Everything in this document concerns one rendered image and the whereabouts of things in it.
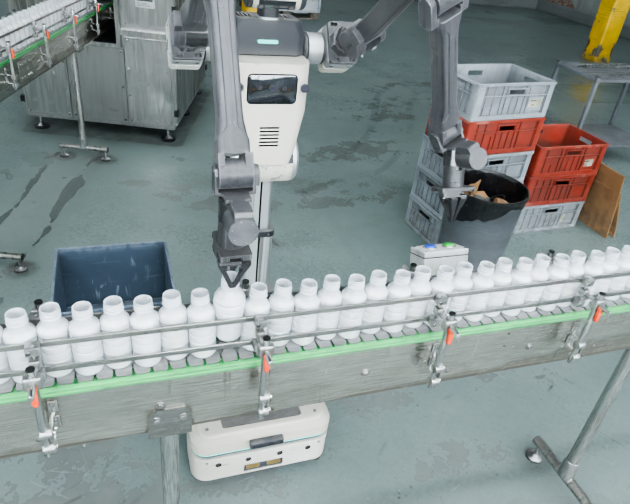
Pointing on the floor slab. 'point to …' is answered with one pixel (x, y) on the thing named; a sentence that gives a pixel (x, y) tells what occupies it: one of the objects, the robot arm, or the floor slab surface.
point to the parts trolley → (616, 103)
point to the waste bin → (486, 217)
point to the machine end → (119, 73)
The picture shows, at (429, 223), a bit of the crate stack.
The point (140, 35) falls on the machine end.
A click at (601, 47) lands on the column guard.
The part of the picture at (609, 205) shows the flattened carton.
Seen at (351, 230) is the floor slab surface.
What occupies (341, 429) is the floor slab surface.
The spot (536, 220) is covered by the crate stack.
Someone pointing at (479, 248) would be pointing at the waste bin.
